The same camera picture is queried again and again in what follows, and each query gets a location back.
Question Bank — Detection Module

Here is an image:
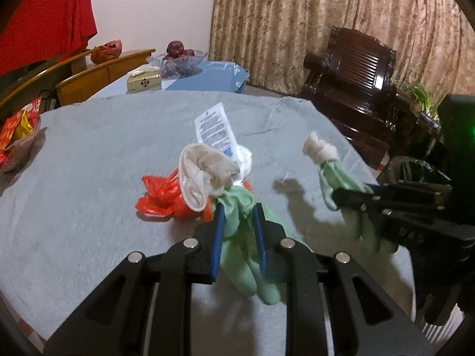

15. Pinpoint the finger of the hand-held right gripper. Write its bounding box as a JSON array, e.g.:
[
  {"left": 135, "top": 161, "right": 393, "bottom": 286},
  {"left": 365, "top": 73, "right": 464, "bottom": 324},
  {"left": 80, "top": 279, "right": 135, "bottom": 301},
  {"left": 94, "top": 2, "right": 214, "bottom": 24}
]
[
  {"left": 331, "top": 187, "right": 395, "bottom": 216},
  {"left": 365, "top": 181, "right": 452, "bottom": 207}
]

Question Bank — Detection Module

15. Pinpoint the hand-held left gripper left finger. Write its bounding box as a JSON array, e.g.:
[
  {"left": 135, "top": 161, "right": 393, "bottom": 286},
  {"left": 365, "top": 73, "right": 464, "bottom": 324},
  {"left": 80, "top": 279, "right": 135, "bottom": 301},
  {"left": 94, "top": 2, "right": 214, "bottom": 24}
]
[{"left": 45, "top": 204, "right": 227, "bottom": 356}]

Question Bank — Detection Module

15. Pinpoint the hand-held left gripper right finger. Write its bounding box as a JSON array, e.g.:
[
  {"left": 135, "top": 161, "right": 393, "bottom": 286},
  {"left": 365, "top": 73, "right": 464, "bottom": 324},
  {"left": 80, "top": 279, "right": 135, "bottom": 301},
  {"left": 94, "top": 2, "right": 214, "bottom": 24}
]
[{"left": 253, "top": 203, "right": 433, "bottom": 356}]

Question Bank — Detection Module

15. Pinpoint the black-lined trash bin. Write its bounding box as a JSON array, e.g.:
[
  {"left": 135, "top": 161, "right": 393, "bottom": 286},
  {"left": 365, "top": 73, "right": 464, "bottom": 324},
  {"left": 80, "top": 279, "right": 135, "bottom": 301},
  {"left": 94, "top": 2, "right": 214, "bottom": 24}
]
[{"left": 382, "top": 156, "right": 451, "bottom": 193}]

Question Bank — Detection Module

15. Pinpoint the green glove with white cuff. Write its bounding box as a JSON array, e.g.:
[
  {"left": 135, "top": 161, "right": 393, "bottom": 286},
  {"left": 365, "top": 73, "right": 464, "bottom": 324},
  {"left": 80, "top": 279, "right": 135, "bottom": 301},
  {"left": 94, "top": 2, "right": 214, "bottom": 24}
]
[
  {"left": 178, "top": 143, "right": 294, "bottom": 306},
  {"left": 302, "top": 131, "right": 399, "bottom": 255}
]

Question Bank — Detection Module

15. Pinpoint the red plastic bag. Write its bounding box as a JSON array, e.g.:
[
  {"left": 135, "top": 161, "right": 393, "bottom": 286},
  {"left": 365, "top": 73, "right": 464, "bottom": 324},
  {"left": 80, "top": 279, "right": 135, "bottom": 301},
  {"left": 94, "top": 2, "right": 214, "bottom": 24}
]
[
  {"left": 91, "top": 39, "right": 123, "bottom": 64},
  {"left": 134, "top": 171, "right": 216, "bottom": 220}
]

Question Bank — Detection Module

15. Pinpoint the white printed tube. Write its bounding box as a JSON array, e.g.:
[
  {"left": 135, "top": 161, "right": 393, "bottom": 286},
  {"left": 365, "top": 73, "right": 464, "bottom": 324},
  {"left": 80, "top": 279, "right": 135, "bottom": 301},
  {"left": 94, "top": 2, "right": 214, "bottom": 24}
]
[{"left": 194, "top": 102, "right": 255, "bottom": 188}]

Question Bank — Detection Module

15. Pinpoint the potted green plant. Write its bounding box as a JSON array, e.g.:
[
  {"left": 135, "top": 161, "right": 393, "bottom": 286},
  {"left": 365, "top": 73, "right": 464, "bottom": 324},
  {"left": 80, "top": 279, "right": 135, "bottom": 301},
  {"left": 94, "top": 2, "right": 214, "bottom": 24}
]
[{"left": 399, "top": 82, "right": 440, "bottom": 123}]

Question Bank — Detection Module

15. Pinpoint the dark wooden armchair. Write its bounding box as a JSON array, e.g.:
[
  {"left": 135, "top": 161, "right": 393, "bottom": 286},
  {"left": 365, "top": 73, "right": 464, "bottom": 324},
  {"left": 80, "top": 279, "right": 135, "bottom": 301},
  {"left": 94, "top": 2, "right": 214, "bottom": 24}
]
[{"left": 300, "top": 26, "right": 409, "bottom": 169}]

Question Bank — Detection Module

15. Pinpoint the blue tablecloth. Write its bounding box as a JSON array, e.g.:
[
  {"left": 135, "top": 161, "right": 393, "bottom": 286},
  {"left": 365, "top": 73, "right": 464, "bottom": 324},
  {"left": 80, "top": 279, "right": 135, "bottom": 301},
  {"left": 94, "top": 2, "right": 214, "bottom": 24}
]
[{"left": 87, "top": 59, "right": 249, "bottom": 101}]

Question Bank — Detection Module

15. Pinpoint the gold tissue box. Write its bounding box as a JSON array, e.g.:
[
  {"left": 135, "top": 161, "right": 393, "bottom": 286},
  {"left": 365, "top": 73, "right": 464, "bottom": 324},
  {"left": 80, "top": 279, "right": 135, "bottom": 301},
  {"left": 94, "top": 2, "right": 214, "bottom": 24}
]
[{"left": 126, "top": 66, "right": 163, "bottom": 94}]

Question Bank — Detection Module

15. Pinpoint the glass fruit bowl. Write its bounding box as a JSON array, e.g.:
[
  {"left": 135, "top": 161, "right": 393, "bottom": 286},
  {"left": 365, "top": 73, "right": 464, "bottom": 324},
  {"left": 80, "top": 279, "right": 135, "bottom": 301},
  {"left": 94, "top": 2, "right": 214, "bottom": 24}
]
[{"left": 146, "top": 50, "right": 209, "bottom": 78}]

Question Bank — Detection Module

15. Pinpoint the beige patterned curtain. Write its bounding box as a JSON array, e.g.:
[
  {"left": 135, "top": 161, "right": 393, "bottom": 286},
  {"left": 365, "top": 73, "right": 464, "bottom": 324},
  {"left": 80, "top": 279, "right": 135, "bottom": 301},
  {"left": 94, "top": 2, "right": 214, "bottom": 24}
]
[{"left": 210, "top": 0, "right": 475, "bottom": 99}]

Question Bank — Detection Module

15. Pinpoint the wooden cabinet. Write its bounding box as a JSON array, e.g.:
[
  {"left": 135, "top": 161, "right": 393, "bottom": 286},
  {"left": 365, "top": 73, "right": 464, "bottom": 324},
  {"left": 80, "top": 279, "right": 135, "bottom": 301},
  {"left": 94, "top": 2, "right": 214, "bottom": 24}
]
[{"left": 0, "top": 48, "right": 156, "bottom": 114}]

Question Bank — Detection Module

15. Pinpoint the glass snack dish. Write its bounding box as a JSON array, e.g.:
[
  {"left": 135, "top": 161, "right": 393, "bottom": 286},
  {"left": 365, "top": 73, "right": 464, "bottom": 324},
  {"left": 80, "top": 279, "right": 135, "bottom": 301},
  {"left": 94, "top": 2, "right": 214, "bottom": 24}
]
[{"left": 0, "top": 111, "right": 41, "bottom": 173}]

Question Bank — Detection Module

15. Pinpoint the filled red plastic bag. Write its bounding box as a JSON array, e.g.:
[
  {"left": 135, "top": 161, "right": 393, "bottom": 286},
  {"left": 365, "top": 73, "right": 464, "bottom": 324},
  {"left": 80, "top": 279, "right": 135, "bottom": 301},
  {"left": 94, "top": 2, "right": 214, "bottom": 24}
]
[{"left": 91, "top": 39, "right": 123, "bottom": 64}]

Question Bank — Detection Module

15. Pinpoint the yellow snack packet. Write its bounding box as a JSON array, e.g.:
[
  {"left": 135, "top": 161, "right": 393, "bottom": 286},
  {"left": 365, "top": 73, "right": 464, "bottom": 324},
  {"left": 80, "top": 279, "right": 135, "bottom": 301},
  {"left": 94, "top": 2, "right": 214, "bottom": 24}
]
[{"left": 15, "top": 109, "right": 34, "bottom": 139}]

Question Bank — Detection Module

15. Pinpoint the red snack packet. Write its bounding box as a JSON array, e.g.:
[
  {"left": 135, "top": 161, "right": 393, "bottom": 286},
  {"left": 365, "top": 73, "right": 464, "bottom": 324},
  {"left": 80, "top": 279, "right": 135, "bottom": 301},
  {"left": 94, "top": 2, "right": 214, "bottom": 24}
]
[{"left": 0, "top": 96, "right": 41, "bottom": 164}]

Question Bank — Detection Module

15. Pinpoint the red cloth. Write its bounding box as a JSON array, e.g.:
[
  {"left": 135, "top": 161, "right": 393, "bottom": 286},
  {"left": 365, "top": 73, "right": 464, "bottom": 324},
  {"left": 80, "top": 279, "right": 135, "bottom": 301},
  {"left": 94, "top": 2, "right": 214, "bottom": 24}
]
[{"left": 0, "top": 0, "right": 98, "bottom": 77}]

